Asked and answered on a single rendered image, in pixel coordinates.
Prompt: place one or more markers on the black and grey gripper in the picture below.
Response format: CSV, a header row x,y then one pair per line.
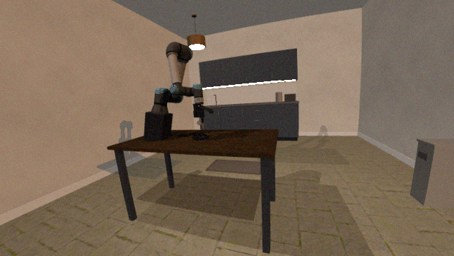
x,y
199,113

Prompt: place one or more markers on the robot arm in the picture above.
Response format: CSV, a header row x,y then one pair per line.
x,y
177,69

